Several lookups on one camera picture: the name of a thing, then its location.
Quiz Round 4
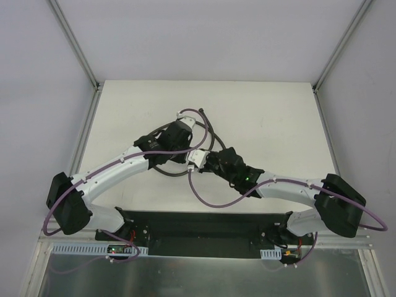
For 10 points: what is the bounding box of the dark corrugated flexible hose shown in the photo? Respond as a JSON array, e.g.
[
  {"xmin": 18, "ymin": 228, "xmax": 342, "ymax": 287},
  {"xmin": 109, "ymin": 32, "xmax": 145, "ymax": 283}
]
[{"xmin": 148, "ymin": 108, "xmax": 228, "ymax": 178}]

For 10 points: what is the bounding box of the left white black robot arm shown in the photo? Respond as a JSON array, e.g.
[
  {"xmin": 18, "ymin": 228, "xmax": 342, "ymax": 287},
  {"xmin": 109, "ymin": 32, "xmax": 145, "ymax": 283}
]
[{"xmin": 46, "ymin": 117, "xmax": 195, "ymax": 241}]

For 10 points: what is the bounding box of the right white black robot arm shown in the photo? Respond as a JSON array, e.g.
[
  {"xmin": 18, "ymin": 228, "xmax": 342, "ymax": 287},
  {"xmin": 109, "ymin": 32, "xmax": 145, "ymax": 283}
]
[{"xmin": 196, "ymin": 147, "xmax": 366, "ymax": 244}]

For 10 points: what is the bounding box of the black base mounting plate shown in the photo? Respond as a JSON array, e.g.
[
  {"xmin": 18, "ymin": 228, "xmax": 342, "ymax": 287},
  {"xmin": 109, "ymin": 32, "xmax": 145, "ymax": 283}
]
[{"xmin": 94, "ymin": 210, "xmax": 313, "ymax": 257}]

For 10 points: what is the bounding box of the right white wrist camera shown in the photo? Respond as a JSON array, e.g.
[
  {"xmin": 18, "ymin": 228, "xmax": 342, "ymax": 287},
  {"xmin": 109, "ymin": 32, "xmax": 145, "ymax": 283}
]
[{"xmin": 187, "ymin": 149, "xmax": 210, "ymax": 171}]

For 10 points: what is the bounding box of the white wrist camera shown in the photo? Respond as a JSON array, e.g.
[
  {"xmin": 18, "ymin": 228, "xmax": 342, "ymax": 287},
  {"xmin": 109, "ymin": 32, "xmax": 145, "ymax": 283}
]
[
  {"xmin": 176, "ymin": 112, "xmax": 196, "ymax": 130},
  {"xmin": 187, "ymin": 149, "xmax": 210, "ymax": 171}
]

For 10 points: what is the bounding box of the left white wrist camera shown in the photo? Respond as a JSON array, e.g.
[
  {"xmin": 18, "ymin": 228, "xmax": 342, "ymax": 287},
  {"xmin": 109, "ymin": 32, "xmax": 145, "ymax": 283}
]
[{"xmin": 176, "ymin": 112, "xmax": 196, "ymax": 130}]

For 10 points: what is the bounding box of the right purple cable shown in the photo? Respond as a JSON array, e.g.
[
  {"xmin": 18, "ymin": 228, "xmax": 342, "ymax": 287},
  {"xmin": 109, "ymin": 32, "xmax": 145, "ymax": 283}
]
[{"xmin": 187, "ymin": 166, "xmax": 388, "ymax": 269}]

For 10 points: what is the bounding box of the right white cable duct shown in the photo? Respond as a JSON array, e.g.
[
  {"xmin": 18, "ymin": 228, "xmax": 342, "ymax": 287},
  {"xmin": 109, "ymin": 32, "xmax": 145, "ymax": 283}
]
[{"xmin": 260, "ymin": 248, "xmax": 282, "ymax": 260}]

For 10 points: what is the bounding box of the white cable duct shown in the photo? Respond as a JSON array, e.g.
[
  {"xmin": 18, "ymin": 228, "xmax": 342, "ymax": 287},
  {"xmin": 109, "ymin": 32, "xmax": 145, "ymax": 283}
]
[
  {"xmin": 52, "ymin": 243, "xmax": 149, "ymax": 257},
  {"xmin": 260, "ymin": 248, "xmax": 282, "ymax": 260}
]

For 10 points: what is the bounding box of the right aluminium frame post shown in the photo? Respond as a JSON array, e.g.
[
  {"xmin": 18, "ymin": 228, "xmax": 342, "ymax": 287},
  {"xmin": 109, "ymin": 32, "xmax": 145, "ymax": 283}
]
[{"xmin": 312, "ymin": 0, "xmax": 375, "ymax": 93}]

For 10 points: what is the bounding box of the aluminium frame post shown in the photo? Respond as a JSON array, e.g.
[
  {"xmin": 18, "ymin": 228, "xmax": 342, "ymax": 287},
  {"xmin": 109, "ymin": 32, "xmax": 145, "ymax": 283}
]
[
  {"xmin": 46, "ymin": 0, "xmax": 101, "ymax": 91},
  {"xmin": 312, "ymin": 0, "xmax": 375, "ymax": 93}
]

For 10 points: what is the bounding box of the left aluminium frame post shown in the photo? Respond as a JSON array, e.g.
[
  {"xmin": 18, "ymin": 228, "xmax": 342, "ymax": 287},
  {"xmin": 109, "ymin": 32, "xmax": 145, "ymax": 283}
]
[{"xmin": 46, "ymin": 0, "xmax": 101, "ymax": 91}]

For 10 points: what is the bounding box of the left white cable duct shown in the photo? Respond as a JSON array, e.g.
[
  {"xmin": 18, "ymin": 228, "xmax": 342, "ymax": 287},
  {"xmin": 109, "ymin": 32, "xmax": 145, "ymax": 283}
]
[{"xmin": 52, "ymin": 243, "xmax": 149, "ymax": 257}]

